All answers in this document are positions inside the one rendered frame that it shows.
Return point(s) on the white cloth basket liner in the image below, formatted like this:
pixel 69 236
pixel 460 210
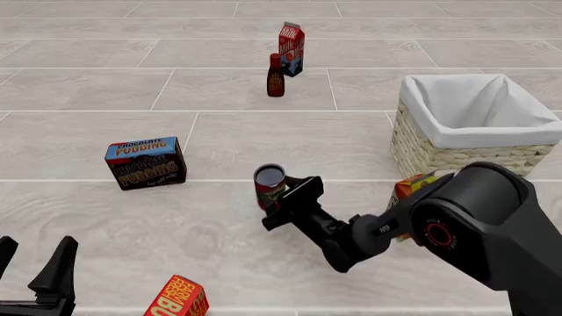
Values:
pixel 474 108

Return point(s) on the chocolate pudding box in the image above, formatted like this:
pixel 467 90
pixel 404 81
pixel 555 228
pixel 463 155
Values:
pixel 147 164

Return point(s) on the black and grey right robot arm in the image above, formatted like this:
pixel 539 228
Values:
pixel 483 230

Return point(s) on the red milk carton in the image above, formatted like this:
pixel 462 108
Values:
pixel 292 46

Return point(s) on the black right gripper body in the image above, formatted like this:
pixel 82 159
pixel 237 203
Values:
pixel 298 199

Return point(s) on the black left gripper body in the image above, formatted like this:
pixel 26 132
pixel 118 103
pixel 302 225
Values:
pixel 30 308

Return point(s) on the tomato sauce can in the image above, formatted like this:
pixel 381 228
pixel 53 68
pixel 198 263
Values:
pixel 268 184

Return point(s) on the woven wicker basket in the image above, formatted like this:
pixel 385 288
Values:
pixel 421 151

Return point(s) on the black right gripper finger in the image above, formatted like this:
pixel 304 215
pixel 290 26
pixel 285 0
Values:
pixel 273 209
pixel 293 182

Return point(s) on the dark red sauce bottle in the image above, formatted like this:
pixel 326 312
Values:
pixel 275 80

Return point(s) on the orange juice carton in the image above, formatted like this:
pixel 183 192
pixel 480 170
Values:
pixel 408 191

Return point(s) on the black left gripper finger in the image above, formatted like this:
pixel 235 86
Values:
pixel 6 251
pixel 57 270

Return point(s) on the red butter box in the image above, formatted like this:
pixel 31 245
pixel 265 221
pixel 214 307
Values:
pixel 177 298

